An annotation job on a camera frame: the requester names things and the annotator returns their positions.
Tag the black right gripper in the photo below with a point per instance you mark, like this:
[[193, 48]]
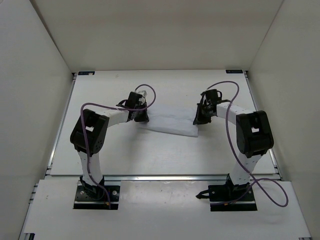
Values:
[[198, 119]]

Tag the dark corner label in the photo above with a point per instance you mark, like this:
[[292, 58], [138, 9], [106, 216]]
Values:
[[86, 73], [234, 71]]

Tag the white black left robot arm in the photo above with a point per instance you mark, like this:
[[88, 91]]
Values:
[[88, 137]]

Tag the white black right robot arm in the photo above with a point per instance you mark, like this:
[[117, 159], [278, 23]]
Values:
[[253, 135]]

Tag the aluminium table edge rail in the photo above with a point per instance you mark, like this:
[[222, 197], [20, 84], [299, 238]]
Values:
[[164, 178]]

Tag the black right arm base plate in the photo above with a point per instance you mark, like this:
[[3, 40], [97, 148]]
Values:
[[229, 197]]

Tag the dark right corner label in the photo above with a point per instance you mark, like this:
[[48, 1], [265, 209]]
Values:
[[234, 71]]

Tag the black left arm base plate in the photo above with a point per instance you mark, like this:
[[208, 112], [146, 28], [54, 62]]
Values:
[[87, 200]]

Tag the dark left corner label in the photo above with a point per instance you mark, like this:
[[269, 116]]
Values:
[[86, 73]]

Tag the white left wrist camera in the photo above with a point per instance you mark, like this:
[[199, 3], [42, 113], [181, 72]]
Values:
[[142, 96]]

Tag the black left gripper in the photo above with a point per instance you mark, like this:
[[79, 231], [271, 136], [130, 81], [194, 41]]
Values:
[[144, 119]]

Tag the white skirt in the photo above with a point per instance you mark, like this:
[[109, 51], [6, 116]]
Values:
[[171, 120]]

